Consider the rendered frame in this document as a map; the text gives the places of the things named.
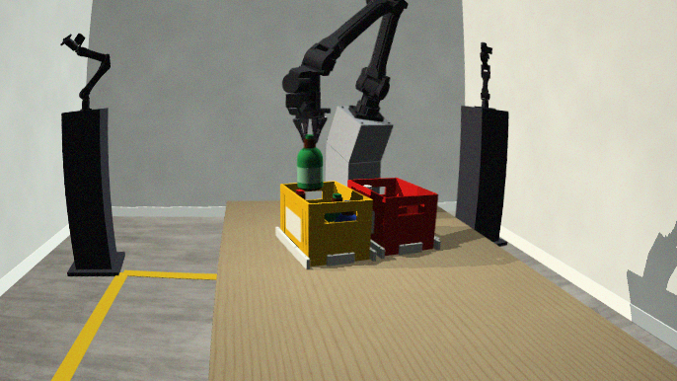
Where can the blue bottle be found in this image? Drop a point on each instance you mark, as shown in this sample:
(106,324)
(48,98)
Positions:
(346,216)

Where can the red plastic crate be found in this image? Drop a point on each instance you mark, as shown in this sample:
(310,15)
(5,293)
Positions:
(389,227)

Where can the yellow plastic crate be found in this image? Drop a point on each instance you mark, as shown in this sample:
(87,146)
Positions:
(303,222)

